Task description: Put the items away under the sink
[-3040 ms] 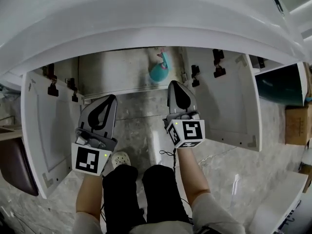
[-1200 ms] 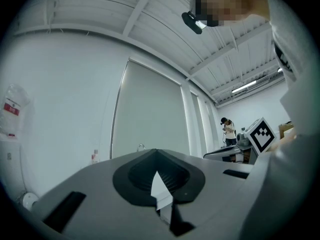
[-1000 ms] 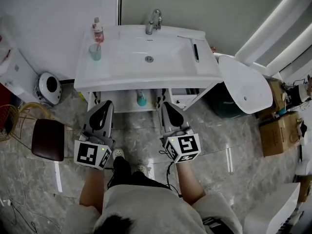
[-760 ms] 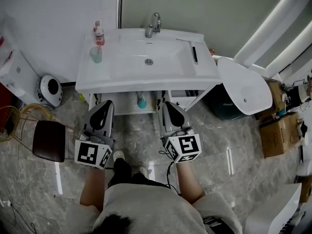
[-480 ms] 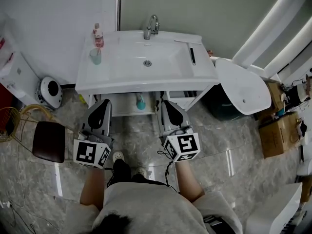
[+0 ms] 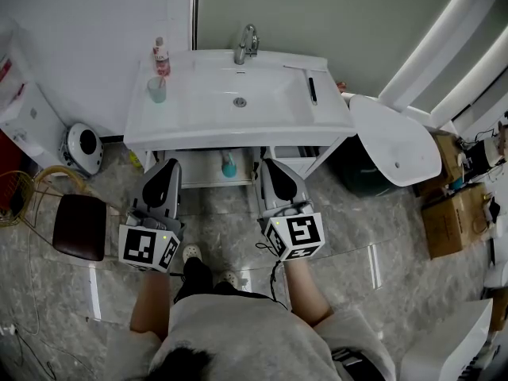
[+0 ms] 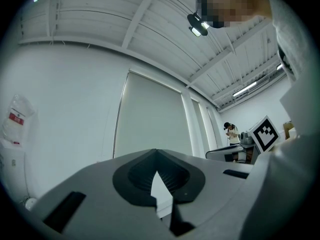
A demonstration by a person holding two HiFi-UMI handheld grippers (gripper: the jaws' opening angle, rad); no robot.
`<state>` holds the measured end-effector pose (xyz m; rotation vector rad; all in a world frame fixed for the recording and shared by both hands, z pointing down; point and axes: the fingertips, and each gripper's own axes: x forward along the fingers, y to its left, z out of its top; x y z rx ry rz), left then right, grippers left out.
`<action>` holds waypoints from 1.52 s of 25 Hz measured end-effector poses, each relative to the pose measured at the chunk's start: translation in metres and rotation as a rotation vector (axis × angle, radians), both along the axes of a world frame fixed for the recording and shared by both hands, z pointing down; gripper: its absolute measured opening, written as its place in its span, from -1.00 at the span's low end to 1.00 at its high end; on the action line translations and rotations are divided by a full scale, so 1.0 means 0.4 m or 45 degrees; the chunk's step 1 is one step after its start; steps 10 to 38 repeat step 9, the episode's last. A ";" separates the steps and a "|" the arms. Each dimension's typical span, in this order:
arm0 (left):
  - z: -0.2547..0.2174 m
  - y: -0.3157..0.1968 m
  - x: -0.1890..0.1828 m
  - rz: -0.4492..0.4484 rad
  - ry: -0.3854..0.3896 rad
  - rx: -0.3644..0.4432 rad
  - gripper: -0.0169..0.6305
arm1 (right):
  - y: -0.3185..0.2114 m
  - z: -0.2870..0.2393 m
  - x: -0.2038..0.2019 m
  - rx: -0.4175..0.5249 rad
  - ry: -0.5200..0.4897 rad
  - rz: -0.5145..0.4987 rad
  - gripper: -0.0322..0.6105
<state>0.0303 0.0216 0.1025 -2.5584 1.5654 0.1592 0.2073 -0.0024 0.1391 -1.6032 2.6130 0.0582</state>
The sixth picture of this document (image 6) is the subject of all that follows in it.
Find white side cabinet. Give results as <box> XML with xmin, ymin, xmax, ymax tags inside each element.
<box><xmin>0</xmin><ymin>80</ymin><xmax>69</xmax><ymax>171</ymax></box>

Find black strap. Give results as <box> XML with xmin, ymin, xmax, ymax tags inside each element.
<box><xmin>330</xmin><ymin>346</ymin><xmax>369</xmax><ymax>374</ymax></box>

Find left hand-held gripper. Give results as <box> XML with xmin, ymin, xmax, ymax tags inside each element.
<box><xmin>117</xmin><ymin>157</ymin><xmax>187</xmax><ymax>273</ymax></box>

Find dark brown stool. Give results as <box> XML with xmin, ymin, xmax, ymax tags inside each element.
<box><xmin>52</xmin><ymin>194</ymin><xmax>108</xmax><ymax>262</ymax></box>

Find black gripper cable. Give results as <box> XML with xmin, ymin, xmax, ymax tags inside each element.
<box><xmin>255</xmin><ymin>242</ymin><xmax>289</xmax><ymax>310</ymax></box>

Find white sink cabinet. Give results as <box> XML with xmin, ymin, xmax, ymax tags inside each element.
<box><xmin>144</xmin><ymin>135</ymin><xmax>345</xmax><ymax>190</ymax></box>

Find small cardboard box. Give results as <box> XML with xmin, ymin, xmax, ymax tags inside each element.
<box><xmin>430</xmin><ymin>131</ymin><xmax>466</xmax><ymax>186</ymax></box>

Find round white appliance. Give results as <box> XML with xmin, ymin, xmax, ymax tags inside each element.
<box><xmin>59</xmin><ymin>122</ymin><xmax>106</xmax><ymax>177</ymax></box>

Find person's left white shoe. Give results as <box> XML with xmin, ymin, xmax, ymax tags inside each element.
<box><xmin>182</xmin><ymin>244</ymin><xmax>202</xmax><ymax>264</ymax></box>

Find person's left forearm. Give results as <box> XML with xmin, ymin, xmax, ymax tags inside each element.
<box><xmin>129</xmin><ymin>268</ymin><xmax>176</xmax><ymax>341</ymax></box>

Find white device with cables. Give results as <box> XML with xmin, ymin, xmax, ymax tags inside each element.
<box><xmin>459</xmin><ymin>131</ymin><xmax>508</xmax><ymax>183</ymax></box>

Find gold wire basket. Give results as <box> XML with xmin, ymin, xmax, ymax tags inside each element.
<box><xmin>0</xmin><ymin>169</ymin><xmax>35</xmax><ymax>226</ymax></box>

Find person's black trousers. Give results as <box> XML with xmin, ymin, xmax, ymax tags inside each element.
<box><xmin>173</xmin><ymin>256</ymin><xmax>275</xmax><ymax>305</ymax></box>

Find white sink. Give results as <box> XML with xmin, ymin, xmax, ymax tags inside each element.
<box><xmin>124</xmin><ymin>48</ymin><xmax>357</xmax><ymax>152</ymax></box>

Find teal bottle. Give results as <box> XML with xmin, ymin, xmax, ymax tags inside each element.
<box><xmin>221</xmin><ymin>152</ymin><xmax>238</xmax><ymax>179</ymax></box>

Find chrome faucet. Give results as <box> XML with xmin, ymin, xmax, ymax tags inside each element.
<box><xmin>233</xmin><ymin>24</ymin><xmax>261</xmax><ymax>66</ymax></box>

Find white oval lid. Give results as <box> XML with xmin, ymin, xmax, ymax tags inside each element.
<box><xmin>348</xmin><ymin>94</ymin><xmax>443</xmax><ymax>187</ymax></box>

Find white frame bars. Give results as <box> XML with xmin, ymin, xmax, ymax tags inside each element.
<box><xmin>378</xmin><ymin>0</ymin><xmax>508</xmax><ymax>131</ymax></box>

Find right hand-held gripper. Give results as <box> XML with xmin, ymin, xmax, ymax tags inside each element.
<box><xmin>253</xmin><ymin>157</ymin><xmax>325</xmax><ymax>261</ymax></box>

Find yellow hose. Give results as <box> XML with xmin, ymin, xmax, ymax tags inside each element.
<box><xmin>33</xmin><ymin>165</ymin><xmax>93</xmax><ymax>198</ymax></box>

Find pink label bottle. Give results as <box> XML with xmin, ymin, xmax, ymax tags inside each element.
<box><xmin>152</xmin><ymin>37</ymin><xmax>172</xmax><ymax>79</ymax></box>

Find white plastic appliance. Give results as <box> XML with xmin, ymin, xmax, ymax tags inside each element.
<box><xmin>398</xmin><ymin>298</ymin><xmax>495</xmax><ymax>381</ymax></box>

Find green translucent cup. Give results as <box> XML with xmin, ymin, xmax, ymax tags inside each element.
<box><xmin>147</xmin><ymin>75</ymin><xmax>167</xmax><ymax>104</ymax></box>

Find dark green bin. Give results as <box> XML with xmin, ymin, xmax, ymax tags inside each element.
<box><xmin>332</xmin><ymin>148</ymin><xmax>398</xmax><ymax>198</ymax></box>

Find person's grey shirt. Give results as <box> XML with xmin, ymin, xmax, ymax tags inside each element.
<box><xmin>104</xmin><ymin>294</ymin><xmax>398</xmax><ymax>381</ymax></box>

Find person's right forearm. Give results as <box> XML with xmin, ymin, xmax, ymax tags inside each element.
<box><xmin>282</xmin><ymin>256</ymin><xmax>334</xmax><ymax>329</ymax></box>

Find large cardboard box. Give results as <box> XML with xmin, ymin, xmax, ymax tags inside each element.
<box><xmin>420</xmin><ymin>182</ymin><xmax>491</xmax><ymax>260</ymax></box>

